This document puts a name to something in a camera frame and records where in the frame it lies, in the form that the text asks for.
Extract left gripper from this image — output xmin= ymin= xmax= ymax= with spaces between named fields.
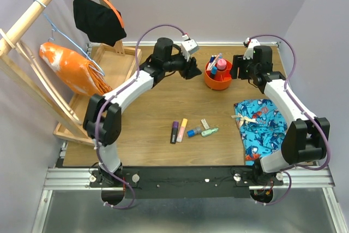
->
xmin=164 ymin=50 xmax=203 ymax=81

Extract pink cap glue stick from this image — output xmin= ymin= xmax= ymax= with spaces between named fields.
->
xmin=216 ymin=58 xmax=227 ymax=71

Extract pink cap white marker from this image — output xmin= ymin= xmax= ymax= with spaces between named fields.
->
xmin=212 ymin=53 xmax=222 ymax=66

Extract blue cap black highlighter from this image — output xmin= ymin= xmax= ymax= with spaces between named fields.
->
xmin=210 ymin=66 xmax=217 ymax=79

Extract blue cap white marker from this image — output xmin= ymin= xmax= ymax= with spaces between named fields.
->
xmin=209 ymin=55 xmax=215 ymax=64

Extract orange round organizer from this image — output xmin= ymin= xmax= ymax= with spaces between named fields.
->
xmin=204 ymin=60 xmax=232 ymax=91

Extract yellow cap pink highlighter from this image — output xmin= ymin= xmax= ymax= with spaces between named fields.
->
xmin=176 ymin=118 xmax=188 ymax=143

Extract small beige eraser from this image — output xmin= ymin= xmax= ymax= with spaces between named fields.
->
xmin=201 ymin=119 xmax=210 ymax=130

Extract purple cap black highlighter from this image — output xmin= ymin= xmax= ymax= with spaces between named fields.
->
xmin=170 ymin=121 xmax=179 ymax=144

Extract blue cap grey glue stick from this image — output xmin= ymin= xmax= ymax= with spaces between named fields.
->
xmin=187 ymin=127 xmax=202 ymax=138

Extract green highlighter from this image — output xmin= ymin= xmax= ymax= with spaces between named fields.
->
xmin=201 ymin=128 xmax=219 ymax=137

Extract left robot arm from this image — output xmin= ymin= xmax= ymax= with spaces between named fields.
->
xmin=83 ymin=35 xmax=202 ymax=187

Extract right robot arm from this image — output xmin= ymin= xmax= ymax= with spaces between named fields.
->
xmin=230 ymin=39 xmax=331 ymax=185

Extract blue shark print shorts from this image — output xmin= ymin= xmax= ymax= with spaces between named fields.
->
xmin=232 ymin=99 xmax=288 ymax=165

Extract wooden tray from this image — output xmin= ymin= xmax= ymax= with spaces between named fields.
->
xmin=53 ymin=42 xmax=143 ymax=150

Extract black cloth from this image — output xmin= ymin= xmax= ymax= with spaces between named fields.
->
xmin=73 ymin=0 xmax=127 ymax=46

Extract wooden clothes rack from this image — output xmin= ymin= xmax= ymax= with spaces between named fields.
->
xmin=1 ymin=0 xmax=116 ymax=139

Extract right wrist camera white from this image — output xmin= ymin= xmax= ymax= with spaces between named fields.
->
xmin=243 ymin=38 xmax=260 ymax=60

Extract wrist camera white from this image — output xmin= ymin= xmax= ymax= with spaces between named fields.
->
xmin=243 ymin=38 xmax=260 ymax=60
xmin=180 ymin=39 xmax=199 ymax=61

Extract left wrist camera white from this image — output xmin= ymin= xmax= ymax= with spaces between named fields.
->
xmin=180 ymin=39 xmax=199 ymax=61

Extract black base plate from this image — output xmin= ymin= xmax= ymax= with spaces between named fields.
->
xmin=89 ymin=165 xmax=283 ymax=205

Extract aluminium rail frame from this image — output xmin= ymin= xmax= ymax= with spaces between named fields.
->
xmin=32 ymin=168 xmax=348 ymax=232

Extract blue wire hanger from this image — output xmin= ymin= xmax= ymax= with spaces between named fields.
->
xmin=39 ymin=13 xmax=105 ymax=79

